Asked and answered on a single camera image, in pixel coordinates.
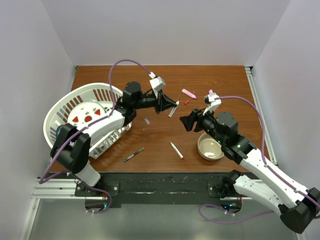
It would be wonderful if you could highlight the watermelon pattern plate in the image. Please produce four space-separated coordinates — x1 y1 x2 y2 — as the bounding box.
67 101 106 126

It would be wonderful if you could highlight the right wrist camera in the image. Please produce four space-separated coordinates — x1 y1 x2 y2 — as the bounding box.
202 93 222 116

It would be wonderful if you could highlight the black mounting base plate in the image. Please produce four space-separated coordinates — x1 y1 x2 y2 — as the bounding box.
74 172 252 209

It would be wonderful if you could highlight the white laundry basket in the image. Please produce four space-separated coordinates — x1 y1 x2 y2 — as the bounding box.
43 82 132 159

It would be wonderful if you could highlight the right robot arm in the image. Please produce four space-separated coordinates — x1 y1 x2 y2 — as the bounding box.
179 109 320 234

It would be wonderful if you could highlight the pink highlighter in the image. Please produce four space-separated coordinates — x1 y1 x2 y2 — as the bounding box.
181 88 197 99

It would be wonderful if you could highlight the green pen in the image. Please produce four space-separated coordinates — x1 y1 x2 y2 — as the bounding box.
123 147 145 163

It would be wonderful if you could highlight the blue patterned bowl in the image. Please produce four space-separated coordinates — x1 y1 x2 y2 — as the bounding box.
55 125 63 137

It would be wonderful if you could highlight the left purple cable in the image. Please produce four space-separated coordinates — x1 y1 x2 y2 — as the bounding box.
37 58 156 185

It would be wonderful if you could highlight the white marker red tip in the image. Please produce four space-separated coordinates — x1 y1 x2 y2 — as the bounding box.
170 142 184 160

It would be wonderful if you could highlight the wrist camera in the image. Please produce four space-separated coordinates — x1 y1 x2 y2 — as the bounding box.
149 76 166 94
202 93 222 116

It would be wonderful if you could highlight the white marker black tip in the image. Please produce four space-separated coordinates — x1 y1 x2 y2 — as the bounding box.
168 99 180 118

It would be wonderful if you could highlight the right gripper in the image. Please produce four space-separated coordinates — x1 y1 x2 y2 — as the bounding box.
179 105 226 145

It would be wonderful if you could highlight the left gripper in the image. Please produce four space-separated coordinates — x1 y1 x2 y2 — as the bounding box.
133 88 177 115

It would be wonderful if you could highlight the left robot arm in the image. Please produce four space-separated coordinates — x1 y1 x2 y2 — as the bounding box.
50 80 178 196

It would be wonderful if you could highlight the beige bowl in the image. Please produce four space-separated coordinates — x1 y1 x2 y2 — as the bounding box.
197 133 225 161

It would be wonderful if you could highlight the clear pen cap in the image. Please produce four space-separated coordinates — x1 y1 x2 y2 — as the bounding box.
144 118 150 125

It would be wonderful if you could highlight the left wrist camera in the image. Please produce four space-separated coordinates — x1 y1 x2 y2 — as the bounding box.
149 76 166 94

